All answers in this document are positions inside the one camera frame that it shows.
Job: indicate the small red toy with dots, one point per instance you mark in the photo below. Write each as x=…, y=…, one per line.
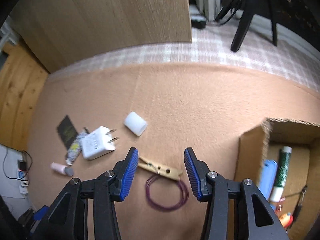
x=285, y=218

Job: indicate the green marker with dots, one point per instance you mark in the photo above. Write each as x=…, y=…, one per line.
x=283, y=167

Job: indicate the small white cap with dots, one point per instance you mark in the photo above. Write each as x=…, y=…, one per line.
x=135, y=123

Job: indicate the black card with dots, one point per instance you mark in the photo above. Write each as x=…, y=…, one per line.
x=66, y=130

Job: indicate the small pink bottle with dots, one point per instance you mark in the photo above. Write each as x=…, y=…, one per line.
x=58, y=167

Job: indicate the white charger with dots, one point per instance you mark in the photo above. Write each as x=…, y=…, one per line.
x=96, y=143

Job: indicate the black power plug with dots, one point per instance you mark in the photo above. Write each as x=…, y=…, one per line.
x=198, y=22

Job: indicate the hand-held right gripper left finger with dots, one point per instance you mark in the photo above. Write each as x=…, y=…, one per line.
x=128, y=177

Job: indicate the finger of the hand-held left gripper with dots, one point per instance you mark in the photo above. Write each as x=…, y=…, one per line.
x=41, y=212

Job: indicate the patterned tube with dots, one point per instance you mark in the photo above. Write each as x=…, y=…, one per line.
x=73, y=151

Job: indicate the pine wood panel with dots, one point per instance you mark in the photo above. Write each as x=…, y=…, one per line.
x=17, y=100

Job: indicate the blue case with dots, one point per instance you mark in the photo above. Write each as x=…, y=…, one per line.
x=268, y=177

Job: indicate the cardboard box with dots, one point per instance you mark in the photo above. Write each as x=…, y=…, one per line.
x=250, y=155

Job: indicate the large light wood board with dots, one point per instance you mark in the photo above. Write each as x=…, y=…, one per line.
x=100, y=17

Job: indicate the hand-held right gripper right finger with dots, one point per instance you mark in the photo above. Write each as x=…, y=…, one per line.
x=192, y=175

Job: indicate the wooden clothespin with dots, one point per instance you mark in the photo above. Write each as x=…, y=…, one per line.
x=165, y=171

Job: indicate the white power strip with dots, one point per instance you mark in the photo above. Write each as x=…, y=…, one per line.
x=22, y=173

